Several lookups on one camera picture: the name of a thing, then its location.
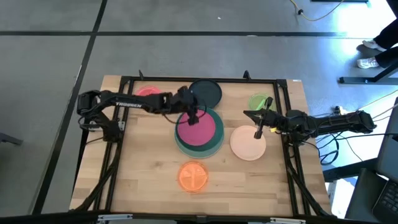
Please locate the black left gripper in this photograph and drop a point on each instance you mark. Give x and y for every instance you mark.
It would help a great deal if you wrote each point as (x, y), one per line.
(183, 99)

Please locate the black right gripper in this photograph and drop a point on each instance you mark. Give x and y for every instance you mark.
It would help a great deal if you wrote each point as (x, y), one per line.
(275, 121)

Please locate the small green translucent plate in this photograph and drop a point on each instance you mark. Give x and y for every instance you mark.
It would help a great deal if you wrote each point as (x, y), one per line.
(255, 102)

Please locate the magenta plastic plate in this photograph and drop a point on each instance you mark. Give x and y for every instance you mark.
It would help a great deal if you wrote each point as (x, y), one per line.
(200, 132)

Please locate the dark navy plastic plate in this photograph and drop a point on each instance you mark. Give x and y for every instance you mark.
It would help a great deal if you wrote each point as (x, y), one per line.
(210, 93)

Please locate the large dark teal plate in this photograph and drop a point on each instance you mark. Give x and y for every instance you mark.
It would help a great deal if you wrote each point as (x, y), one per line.
(219, 130)

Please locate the peach plastic plate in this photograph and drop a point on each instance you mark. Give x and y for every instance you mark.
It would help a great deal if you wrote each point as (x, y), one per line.
(245, 146)

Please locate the large light green plate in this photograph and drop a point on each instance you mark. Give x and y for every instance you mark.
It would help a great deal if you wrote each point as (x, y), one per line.
(199, 155)

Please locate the small red translucent plate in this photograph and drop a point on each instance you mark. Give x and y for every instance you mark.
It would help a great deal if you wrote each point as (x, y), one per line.
(147, 91)

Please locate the small orange translucent plate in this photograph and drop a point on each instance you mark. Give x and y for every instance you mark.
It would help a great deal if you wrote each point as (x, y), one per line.
(192, 176)

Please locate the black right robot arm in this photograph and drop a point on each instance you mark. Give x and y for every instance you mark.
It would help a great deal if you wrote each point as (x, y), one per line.
(335, 121)

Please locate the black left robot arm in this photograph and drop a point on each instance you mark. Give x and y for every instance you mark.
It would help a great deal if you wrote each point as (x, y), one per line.
(130, 102)

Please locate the black metal stand base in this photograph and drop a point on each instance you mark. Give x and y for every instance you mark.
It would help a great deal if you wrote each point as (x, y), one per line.
(367, 80)

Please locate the person's white shoe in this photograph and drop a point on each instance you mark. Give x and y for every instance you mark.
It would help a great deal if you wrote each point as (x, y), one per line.
(373, 45)
(367, 63)

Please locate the dark grey side table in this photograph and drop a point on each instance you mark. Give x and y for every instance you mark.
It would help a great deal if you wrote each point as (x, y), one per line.
(362, 196)

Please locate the grey laptop lid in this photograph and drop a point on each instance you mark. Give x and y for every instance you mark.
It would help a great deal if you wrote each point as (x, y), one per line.
(388, 146)

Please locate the person's leg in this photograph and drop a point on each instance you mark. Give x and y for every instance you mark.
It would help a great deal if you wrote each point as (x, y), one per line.
(388, 34)
(387, 57)

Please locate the black laptop keyboard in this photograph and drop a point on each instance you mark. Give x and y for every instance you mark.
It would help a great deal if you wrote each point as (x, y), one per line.
(388, 202)

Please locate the grey chair base leg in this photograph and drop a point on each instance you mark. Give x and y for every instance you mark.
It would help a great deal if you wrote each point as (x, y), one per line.
(11, 138)

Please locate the black metal frame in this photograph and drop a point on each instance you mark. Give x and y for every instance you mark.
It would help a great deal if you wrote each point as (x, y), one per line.
(202, 79)

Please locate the silver metal bracket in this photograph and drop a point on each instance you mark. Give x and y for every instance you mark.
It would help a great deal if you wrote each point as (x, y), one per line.
(287, 220)
(115, 217)

